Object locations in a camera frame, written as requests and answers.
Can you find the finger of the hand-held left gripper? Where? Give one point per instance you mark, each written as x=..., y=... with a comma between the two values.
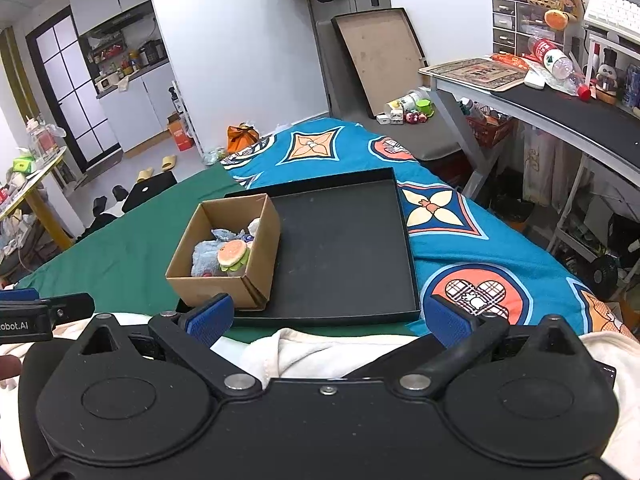
x=70, y=307

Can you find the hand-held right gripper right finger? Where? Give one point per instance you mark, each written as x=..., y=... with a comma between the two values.
x=448, y=321

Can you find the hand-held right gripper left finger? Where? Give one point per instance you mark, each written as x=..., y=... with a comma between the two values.
x=210, y=319

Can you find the brown cardboard box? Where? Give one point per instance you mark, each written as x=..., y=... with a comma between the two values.
x=210, y=292

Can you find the grey-blue fluffy plush toy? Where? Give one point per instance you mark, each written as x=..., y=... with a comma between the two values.
x=205, y=257

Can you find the burger plush toy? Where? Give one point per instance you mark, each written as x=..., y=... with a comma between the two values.
x=232, y=255

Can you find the small blue lace toy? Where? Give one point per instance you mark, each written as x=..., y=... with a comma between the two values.
x=224, y=236

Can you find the white bundle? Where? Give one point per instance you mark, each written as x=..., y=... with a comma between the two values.
x=254, y=225

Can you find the black shallow tray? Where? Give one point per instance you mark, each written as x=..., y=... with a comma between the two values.
x=340, y=260

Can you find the person's left hand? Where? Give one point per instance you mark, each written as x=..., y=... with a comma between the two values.
x=9, y=367

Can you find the green cloth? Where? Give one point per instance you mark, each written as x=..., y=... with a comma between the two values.
x=125, y=250

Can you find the black and white clothes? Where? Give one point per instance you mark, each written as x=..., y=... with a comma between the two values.
x=100, y=222

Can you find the blue patterned blanket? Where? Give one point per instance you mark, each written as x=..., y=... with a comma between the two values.
x=500, y=245

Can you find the white fleece blanket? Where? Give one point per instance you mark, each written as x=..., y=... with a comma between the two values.
x=310, y=355

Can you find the black slipper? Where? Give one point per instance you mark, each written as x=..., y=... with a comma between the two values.
x=120, y=193
x=100, y=205

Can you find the yellow table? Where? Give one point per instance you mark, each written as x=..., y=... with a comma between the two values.
x=45, y=200

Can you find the black laptop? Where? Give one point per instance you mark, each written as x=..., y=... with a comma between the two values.
x=150, y=191

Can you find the small green box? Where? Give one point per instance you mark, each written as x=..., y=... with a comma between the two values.
x=25, y=165

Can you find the yellow slipper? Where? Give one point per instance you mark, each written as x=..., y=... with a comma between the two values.
x=169, y=162
x=145, y=176

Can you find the black fan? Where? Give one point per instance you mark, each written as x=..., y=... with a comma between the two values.
x=602, y=277

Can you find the green patterned bag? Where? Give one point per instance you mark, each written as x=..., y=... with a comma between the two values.
x=215, y=156

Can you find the clear plastic container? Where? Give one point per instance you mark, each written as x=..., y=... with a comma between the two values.
x=45, y=137

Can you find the cream tote bag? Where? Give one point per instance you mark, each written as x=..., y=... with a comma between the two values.
x=550, y=170

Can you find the orange bag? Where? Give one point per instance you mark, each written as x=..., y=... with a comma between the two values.
x=242, y=139

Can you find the orange cardboard box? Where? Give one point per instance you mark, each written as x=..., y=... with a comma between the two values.
x=180, y=132

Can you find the red basket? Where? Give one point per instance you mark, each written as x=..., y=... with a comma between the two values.
x=492, y=132

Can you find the white narrow rack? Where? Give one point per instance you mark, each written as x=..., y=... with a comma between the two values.
x=185, y=120

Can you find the small red toys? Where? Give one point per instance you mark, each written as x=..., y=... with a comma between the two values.
x=415, y=117

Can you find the white kitchen cabinet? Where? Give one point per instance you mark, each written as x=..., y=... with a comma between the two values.
x=140, y=110

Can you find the small white toy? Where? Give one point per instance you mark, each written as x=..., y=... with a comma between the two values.
x=397, y=117

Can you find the white charger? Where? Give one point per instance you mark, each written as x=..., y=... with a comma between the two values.
x=384, y=120

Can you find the green cup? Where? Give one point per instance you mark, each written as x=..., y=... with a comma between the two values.
x=425, y=106

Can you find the black framed sliding door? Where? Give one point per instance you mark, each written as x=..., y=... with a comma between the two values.
x=70, y=90

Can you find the white microwave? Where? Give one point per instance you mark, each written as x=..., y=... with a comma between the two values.
x=107, y=83

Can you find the grey desk with black mat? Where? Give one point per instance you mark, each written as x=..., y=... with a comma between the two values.
x=575, y=115

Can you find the brown patterned board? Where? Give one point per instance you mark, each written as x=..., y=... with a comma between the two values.
x=472, y=72

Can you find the black tray lid brown inside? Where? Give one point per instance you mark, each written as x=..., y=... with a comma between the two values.
x=382, y=60

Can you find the plastic bottle with red label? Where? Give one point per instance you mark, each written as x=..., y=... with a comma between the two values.
x=555, y=62

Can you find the grey door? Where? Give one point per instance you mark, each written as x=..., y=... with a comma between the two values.
x=320, y=60

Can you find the panda figurine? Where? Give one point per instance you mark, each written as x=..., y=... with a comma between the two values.
x=606, y=82

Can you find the grey drawer organizer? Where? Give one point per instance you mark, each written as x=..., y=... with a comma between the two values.
x=515, y=30

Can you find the orange round plush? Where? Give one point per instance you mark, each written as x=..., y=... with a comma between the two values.
x=556, y=19

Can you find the white keyboard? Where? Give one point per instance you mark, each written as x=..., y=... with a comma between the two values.
x=612, y=12

